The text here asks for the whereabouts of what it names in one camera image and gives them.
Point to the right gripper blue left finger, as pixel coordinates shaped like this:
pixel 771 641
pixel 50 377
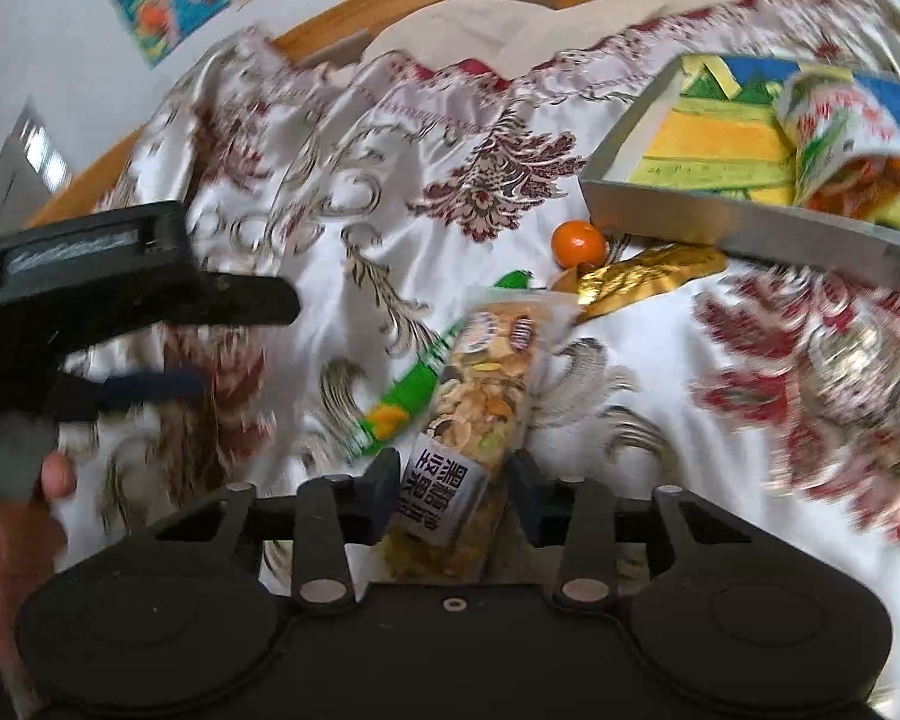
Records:
pixel 381 483

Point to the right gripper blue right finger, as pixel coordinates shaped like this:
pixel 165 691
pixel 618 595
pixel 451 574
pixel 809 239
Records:
pixel 529 495

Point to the mixed nut bar packet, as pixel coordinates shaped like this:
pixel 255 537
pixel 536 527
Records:
pixel 454 486

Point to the small orange mandarin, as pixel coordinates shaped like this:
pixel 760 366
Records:
pixel 578 243

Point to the green white seaweed pouch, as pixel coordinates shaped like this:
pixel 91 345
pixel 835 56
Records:
pixel 831 121

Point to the orange snack packet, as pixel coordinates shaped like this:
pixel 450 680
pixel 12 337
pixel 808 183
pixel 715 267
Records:
pixel 867 189

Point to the person's left hand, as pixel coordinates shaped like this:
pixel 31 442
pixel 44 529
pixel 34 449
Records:
pixel 30 541

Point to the green candy wrapper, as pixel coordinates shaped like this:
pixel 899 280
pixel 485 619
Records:
pixel 407 397

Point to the gold foil snack wrapper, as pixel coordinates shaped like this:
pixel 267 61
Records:
pixel 654 272

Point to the silver floral satin bedspread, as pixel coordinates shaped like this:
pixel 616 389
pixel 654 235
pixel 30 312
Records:
pixel 385 191

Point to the grey tray with colourful drawing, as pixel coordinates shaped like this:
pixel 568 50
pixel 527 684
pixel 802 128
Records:
pixel 699 157

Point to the cream pillow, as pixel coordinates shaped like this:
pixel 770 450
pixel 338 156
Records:
pixel 512 37

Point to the window with grey frame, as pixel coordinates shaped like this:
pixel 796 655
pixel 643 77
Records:
pixel 32 170

